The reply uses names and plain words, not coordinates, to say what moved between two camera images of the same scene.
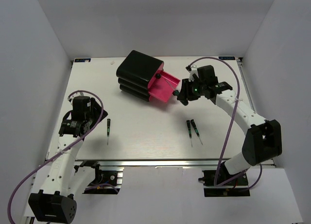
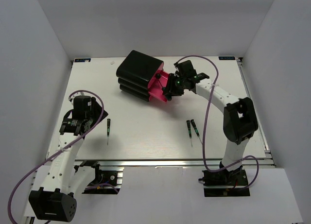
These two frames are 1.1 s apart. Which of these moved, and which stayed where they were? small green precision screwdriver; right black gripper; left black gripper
Moved: right black gripper
Stayed: left black gripper; small green precision screwdriver
